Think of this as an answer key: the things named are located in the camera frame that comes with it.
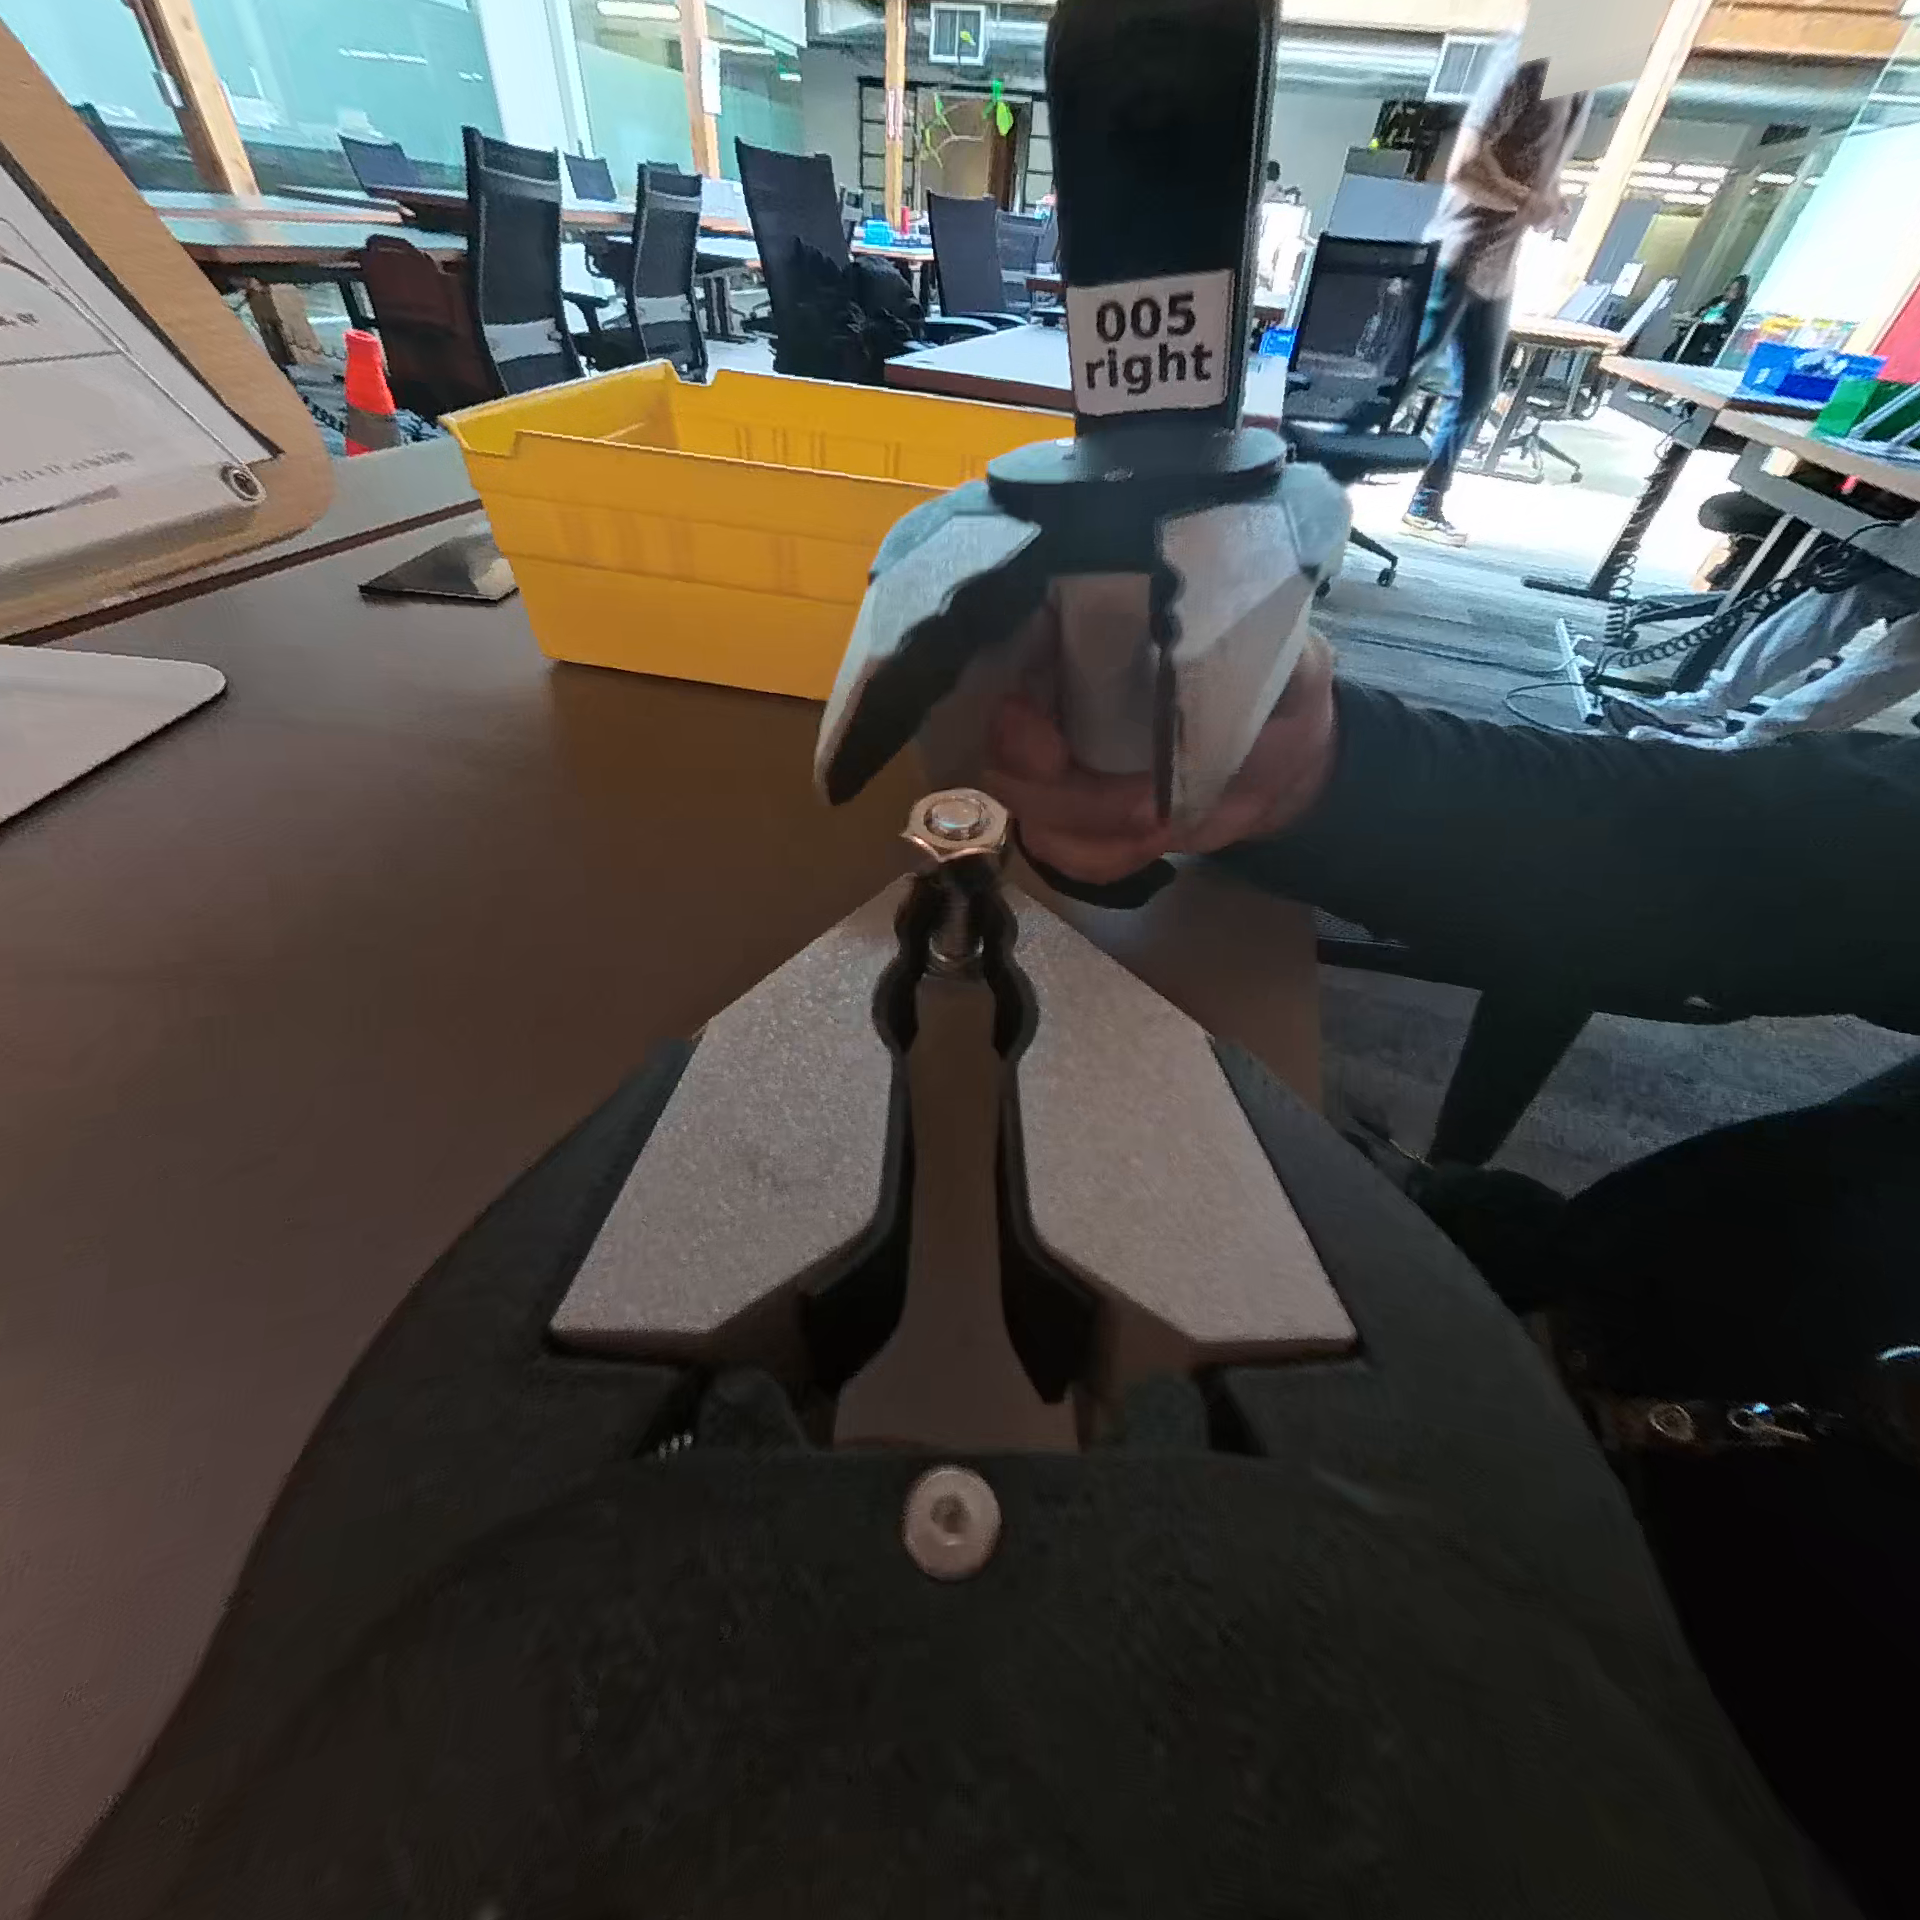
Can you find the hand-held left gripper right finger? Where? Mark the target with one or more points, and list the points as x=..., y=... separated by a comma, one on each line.
x=1169, y=1186

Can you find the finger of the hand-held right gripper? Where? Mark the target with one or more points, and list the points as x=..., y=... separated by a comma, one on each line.
x=1239, y=645
x=917, y=630

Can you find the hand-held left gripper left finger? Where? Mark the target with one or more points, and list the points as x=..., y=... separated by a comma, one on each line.
x=735, y=1168

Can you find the steel hex nut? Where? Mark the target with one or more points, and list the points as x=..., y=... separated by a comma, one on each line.
x=994, y=842

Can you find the yellow plastic bin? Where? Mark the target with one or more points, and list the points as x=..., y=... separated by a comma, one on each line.
x=673, y=598

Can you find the steel bolt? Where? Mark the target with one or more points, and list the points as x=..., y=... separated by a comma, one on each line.
x=955, y=936

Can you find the person's right forearm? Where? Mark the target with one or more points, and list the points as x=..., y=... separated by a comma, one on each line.
x=1577, y=840

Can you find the person's right hand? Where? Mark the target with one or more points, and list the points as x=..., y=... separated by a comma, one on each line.
x=1109, y=824

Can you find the brown office table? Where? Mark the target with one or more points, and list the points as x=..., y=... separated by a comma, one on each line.
x=992, y=368

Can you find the black mesh office chair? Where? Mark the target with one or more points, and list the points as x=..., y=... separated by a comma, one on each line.
x=1356, y=346

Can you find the black flat plate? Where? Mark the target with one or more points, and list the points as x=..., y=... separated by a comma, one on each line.
x=441, y=574

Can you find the grey office desk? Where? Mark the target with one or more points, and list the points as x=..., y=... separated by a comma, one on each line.
x=1679, y=390

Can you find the row of black office chairs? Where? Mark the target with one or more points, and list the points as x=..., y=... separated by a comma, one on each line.
x=519, y=270

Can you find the orange traffic cone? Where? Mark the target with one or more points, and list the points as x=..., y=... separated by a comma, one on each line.
x=370, y=400

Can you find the blue plastic bin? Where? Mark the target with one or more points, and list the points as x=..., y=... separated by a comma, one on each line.
x=1799, y=373

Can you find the green plastic bin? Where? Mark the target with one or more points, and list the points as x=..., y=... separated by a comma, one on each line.
x=1867, y=412

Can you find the white stand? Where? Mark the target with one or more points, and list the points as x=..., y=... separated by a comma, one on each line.
x=76, y=713

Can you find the instruction sheet board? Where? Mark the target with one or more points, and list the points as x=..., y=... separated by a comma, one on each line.
x=89, y=373

